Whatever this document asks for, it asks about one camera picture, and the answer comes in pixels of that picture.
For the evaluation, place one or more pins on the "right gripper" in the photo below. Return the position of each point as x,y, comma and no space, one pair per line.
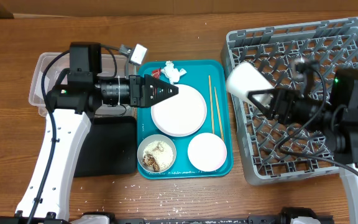
278,106

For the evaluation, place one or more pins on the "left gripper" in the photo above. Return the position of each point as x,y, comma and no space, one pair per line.
141,94

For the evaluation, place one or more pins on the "red sauce packet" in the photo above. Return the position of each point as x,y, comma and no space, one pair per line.
156,73

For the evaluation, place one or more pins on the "white napkin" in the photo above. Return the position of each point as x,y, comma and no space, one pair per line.
172,73

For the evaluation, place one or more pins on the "white cup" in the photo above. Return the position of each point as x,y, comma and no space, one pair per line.
245,78

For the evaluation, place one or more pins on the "large white plate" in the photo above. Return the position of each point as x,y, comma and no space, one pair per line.
182,114

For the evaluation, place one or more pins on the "wooden chopstick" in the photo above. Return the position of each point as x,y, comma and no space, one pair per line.
211,104
219,114

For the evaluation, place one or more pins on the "grey bowl with rice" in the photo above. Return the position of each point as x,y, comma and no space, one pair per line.
156,154

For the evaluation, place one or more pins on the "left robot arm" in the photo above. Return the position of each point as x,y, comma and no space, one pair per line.
71,105

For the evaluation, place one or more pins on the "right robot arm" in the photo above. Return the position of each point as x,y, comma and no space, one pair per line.
334,113

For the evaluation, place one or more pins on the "grey dishwasher rack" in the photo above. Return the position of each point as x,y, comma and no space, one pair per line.
271,50

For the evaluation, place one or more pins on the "teal serving tray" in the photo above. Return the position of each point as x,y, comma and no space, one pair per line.
197,77

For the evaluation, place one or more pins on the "black plastic tray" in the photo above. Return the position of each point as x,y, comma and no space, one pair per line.
110,148

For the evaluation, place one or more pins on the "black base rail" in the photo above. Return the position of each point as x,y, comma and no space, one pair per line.
287,215

